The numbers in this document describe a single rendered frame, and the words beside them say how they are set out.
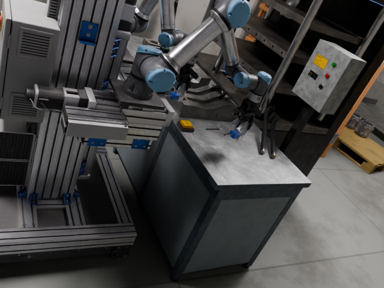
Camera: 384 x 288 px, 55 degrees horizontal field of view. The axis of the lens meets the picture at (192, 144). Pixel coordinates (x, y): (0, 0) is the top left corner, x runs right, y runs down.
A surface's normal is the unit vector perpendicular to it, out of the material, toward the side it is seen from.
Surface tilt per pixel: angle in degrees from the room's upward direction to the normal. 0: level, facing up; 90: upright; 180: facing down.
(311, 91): 90
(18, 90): 90
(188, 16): 90
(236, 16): 84
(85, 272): 0
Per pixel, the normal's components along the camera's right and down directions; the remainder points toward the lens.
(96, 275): 0.35, -0.81
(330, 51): -0.84, -0.04
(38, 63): 0.39, 0.59
